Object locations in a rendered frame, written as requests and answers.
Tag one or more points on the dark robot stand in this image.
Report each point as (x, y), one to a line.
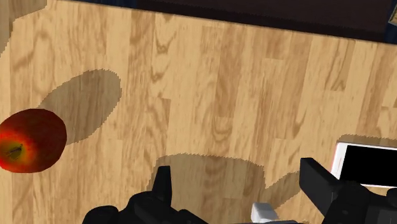
(263, 14)

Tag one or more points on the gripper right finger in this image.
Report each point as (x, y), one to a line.
(338, 198)

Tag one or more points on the red apple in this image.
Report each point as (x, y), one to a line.
(32, 141)

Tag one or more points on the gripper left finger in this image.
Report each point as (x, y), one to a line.
(161, 198)

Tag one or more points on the white phone with black screen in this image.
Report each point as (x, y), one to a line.
(369, 164)

